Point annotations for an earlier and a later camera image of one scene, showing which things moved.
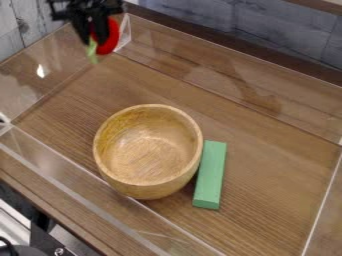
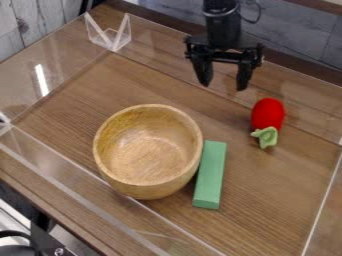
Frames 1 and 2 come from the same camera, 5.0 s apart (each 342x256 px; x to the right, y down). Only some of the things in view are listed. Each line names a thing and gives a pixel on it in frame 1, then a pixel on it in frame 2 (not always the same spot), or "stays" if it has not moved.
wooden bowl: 147,149 stays
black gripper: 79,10 to 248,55
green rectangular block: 210,175 stays
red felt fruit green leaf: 96,47 to 267,116
